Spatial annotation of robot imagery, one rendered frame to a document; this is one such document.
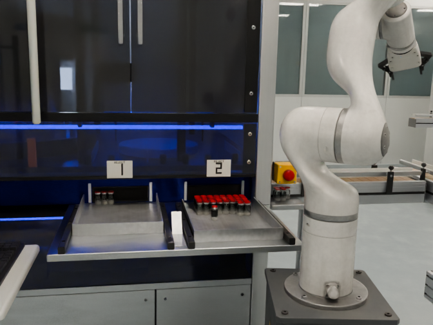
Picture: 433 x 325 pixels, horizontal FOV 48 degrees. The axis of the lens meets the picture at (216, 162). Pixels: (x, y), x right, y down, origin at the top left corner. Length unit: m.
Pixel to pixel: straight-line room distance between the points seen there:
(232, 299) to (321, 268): 0.82
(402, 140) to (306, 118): 6.30
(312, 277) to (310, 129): 0.33
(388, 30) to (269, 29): 0.39
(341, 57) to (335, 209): 0.32
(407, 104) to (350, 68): 6.25
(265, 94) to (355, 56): 0.67
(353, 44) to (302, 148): 0.24
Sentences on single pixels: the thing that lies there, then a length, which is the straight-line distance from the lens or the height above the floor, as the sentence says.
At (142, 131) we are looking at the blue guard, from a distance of 1.66.
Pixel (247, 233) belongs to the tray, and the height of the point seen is 0.90.
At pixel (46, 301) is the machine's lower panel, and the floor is 0.56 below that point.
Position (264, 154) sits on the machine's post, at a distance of 1.73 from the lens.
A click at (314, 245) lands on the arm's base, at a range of 1.10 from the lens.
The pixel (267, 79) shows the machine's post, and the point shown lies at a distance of 1.71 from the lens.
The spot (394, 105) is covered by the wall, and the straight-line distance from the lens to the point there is 7.22.
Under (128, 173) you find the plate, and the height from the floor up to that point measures 1.00.
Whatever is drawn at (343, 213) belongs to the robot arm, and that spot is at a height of 1.07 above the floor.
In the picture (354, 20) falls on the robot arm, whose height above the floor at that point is 1.47.
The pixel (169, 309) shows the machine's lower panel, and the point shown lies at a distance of 1.86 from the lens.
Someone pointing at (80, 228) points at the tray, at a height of 0.90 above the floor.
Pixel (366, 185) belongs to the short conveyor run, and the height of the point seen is 0.92.
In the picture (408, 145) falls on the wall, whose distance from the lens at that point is 7.41.
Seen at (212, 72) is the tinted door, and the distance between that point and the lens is 1.68.
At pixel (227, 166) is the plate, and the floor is 1.03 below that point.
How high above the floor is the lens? 1.36
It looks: 11 degrees down
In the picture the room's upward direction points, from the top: 1 degrees clockwise
